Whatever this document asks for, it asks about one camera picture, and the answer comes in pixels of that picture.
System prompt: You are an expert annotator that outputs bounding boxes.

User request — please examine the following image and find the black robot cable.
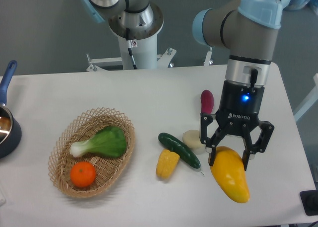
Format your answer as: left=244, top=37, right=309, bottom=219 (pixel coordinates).
left=124, top=27, right=138, bottom=70

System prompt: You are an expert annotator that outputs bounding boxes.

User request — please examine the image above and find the woven wicker basket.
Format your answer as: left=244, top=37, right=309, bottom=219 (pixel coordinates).
left=48, top=107, right=135, bottom=198

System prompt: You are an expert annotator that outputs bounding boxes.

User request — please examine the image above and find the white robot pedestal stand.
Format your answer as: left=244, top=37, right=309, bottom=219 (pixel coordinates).
left=85, top=3, right=214, bottom=73

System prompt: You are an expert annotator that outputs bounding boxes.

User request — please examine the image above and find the dark green cucumber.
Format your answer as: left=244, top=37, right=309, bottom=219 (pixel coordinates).
left=158, top=133, right=201, bottom=170

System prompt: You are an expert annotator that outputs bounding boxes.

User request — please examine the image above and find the purple eggplant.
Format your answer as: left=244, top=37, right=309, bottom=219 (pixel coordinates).
left=200, top=90, right=214, bottom=114

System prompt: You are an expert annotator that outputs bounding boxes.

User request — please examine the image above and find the orange tangerine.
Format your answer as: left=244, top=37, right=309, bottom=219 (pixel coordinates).
left=70, top=161, right=96, bottom=188

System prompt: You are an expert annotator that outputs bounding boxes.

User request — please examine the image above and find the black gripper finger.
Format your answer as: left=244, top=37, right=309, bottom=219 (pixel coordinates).
left=242, top=121, right=274, bottom=171
left=200, top=112, right=224, bottom=166

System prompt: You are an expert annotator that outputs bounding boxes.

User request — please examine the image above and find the white round radish slice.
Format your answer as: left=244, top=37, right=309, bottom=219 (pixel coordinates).
left=182, top=130, right=206, bottom=154

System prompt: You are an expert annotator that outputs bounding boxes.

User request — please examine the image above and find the black device at table edge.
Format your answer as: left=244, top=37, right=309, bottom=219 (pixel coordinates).
left=300, top=190, right=318, bottom=216

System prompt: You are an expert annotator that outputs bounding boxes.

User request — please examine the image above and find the blue saucepan with handle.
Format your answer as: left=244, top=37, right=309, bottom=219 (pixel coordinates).
left=0, top=60, right=22, bottom=158

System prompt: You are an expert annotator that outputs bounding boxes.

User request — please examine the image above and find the yellow bell pepper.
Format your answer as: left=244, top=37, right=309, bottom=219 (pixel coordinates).
left=156, top=149, right=180, bottom=179

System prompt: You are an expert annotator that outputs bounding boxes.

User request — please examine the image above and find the white frame bar right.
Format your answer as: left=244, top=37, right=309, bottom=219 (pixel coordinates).
left=294, top=74, right=318, bottom=122

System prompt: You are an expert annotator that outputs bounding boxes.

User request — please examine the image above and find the green bok choy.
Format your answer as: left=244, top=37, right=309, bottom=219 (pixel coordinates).
left=70, top=126, right=127, bottom=158

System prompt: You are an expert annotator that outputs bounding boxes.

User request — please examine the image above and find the yellow mango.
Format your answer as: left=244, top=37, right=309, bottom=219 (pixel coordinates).
left=210, top=146, right=250, bottom=203

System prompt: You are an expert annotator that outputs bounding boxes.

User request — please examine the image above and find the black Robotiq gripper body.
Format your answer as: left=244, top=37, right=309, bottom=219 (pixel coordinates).
left=216, top=80, right=265, bottom=137

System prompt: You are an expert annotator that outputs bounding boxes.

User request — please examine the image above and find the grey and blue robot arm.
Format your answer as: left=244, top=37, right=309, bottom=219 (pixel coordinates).
left=80, top=0, right=290, bottom=166

